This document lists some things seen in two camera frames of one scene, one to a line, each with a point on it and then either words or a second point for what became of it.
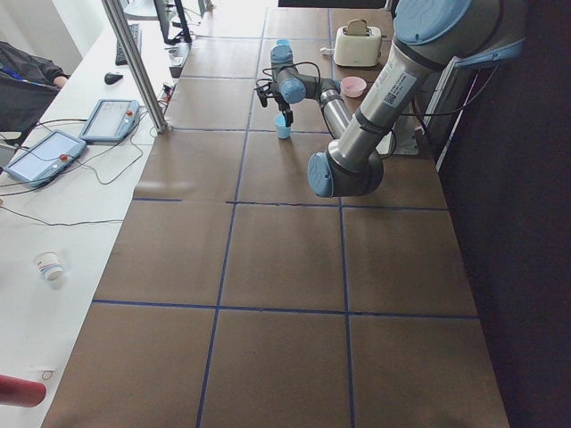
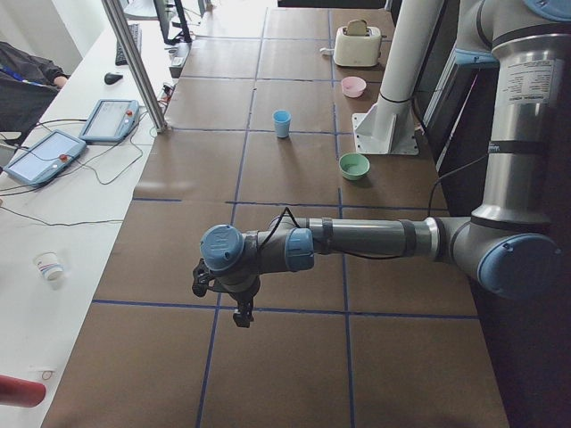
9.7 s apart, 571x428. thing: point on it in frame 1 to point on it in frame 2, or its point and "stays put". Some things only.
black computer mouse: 111,78 stays put
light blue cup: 283,131 stays put
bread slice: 357,28 stays put
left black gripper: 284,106 to 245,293
